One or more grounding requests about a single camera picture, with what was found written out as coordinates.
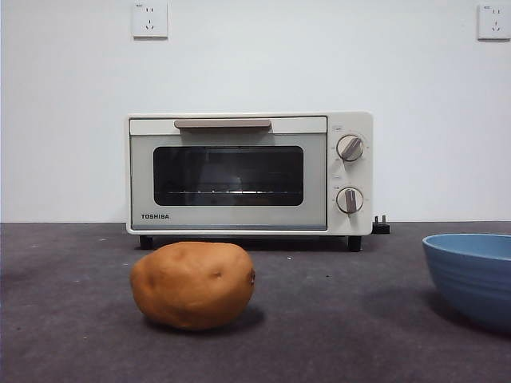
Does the beige oven knob upright pointer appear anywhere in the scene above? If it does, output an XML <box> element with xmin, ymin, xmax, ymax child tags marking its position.
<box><xmin>335</xmin><ymin>187</ymin><xmax>365</xmax><ymax>215</ymax></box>

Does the blue ribbed bowl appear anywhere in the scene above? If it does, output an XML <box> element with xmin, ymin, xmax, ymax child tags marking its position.
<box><xmin>422</xmin><ymin>233</ymin><xmax>511</xmax><ymax>334</ymax></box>

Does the white wall socket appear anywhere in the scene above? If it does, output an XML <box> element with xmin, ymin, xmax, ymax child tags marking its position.
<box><xmin>132</xmin><ymin>0</ymin><xmax>169</xmax><ymax>40</ymax></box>
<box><xmin>477</xmin><ymin>4</ymin><xmax>511</xmax><ymax>41</ymax></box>

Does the metal wire oven rack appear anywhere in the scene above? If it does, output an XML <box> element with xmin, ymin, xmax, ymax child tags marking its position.
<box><xmin>165</xmin><ymin>190</ymin><xmax>291</xmax><ymax>197</ymax></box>

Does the glass oven door beige handle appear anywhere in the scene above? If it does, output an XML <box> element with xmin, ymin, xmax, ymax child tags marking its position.
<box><xmin>128</xmin><ymin>116</ymin><xmax>328</xmax><ymax>231</ymax></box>

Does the brown potato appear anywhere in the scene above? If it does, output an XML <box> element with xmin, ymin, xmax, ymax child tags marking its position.
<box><xmin>130</xmin><ymin>240</ymin><xmax>256</xmax><ymax>331</ymax></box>

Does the cream white Toshiba toaster oven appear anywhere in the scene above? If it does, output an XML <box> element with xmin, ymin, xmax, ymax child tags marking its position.
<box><xmin>125</xmin><ymin>110</ymin><xmax>374</xmax><ymax>253</ymax></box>

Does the beige oven knob slanted pointer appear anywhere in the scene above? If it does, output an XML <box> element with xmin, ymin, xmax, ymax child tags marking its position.
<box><xmin>335</xmin><ymin>134</ymin><xmax>365</xmax><ymax>163</ymax></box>

